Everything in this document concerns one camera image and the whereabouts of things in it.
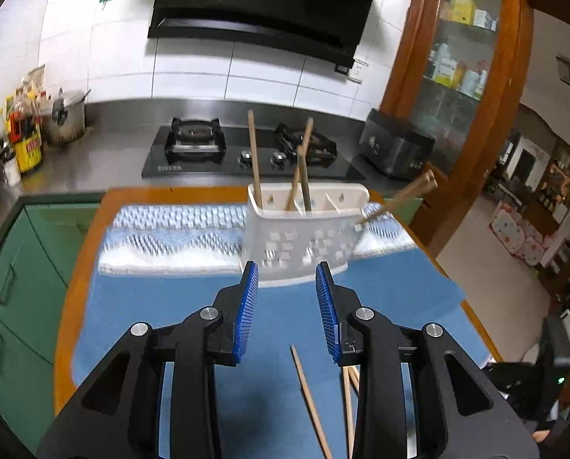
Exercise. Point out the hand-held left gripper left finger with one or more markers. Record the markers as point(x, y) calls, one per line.
point(249, 315)

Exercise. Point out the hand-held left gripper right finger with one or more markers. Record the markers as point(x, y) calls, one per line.
point(327, 315)

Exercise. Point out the wooden chopstick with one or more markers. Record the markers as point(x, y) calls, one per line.
point(253, 162)
point(307, 131)
point(311, 401)
point(421, 192)
point(355, 377)
point(305, 186)
point(416, 182)
point(348, 411)

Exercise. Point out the white plastic utensil holder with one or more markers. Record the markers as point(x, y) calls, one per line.
point(294, 239)

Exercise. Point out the blue patterned tablecloth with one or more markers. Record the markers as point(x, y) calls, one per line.
point(170, 306)

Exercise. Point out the white dotted playpen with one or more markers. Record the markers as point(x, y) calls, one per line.
point(516, 234)

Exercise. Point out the black gas stove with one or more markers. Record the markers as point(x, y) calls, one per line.
point(194, 158)

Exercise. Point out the wooden table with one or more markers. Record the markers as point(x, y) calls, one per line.
point(81, 258)

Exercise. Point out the black rice cooker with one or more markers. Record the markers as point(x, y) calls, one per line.
point(394, 146)

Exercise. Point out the dark wooden display cabinet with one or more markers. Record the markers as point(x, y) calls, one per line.
point(564, 181)

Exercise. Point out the green base cabinets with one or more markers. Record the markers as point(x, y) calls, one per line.
point(26, 258)

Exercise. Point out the black power plug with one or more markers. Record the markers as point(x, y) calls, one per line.
point(343, 69)

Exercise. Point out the steel pressure pot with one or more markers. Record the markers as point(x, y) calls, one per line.
point(67, 122)

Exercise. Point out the wooden glass door cabinet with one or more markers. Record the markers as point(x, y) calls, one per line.
point(409, 57)

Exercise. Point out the small white jar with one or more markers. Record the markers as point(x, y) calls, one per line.
point(11, 169)

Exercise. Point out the dark sauce bottle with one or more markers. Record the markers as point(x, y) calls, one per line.
point(15, 126)

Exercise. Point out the black range hood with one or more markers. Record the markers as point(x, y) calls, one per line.
point(265, 5)

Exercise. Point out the snack bags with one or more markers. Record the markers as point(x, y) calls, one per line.
point(32, 83)

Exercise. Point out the yellow box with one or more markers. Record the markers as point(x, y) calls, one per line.
point(462, 9)

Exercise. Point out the white wall socket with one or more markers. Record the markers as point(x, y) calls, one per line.
point(357, 71)

